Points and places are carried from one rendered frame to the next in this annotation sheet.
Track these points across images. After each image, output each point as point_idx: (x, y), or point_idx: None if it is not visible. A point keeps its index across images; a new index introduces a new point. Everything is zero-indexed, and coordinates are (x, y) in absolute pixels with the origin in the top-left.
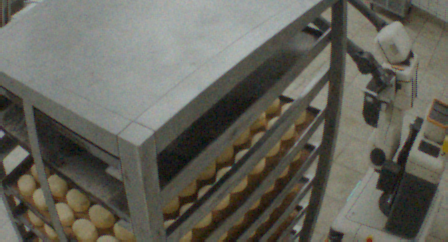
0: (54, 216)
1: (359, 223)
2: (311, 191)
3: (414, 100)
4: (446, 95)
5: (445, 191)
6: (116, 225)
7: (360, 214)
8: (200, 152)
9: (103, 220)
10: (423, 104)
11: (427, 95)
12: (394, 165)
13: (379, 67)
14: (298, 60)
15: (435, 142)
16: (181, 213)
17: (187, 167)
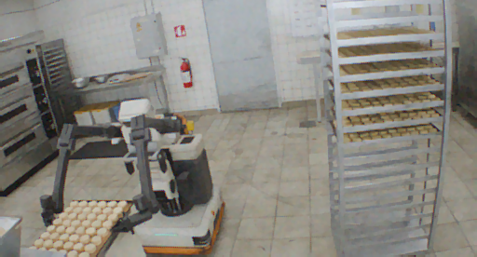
0: (429, 22)
1: (201, 218)
2: (326, 69)
3: (29, 245)
4: (23, 223)
5: (136, 211)
6: (410, 29)
7: (193, 220)
8: None
9: (413, 29)
10: (34, 238)
11: (23, 236)
12: (182, 174)
13: None
14: (347, 0)
15: (179, 139)
16: (390, 29)
17: None
